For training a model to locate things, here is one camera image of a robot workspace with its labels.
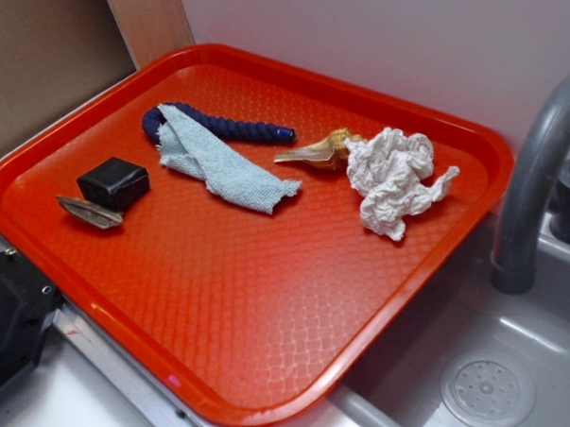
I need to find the black cube block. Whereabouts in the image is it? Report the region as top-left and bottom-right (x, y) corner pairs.
(77, 157), (151, 212)

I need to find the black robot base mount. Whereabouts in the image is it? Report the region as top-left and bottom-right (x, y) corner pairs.
(0, 247), (61, 395)

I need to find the crumpled white paper towel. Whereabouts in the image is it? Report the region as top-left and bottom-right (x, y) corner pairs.
(345, 128), (460, 242)

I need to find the grey curved faucet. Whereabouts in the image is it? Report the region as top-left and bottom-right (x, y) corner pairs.
(491, 75), (570, 295)

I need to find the light blue terry cloth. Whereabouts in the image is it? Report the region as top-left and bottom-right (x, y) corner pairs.
(156, 104), (302, 214)

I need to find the round sink drain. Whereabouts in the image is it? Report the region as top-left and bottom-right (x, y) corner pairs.
(440, 350), (536, 427)

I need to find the dark blue twisted rope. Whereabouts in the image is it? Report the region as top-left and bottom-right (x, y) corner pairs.
(141, 99), (299, 152)

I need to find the red plastic tray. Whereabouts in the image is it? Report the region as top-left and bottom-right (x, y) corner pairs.
(0, 44), (513, 427)

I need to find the grey plastic sink basin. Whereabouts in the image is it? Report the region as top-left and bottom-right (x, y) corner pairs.
(332, 216), (570, 427)

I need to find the tan spiral conch shell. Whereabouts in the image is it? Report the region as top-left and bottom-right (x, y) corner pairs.
(273, 128), (367, 172)

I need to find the brown cardboard panel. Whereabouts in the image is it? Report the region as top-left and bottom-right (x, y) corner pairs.
(0, 0), (194, 158)

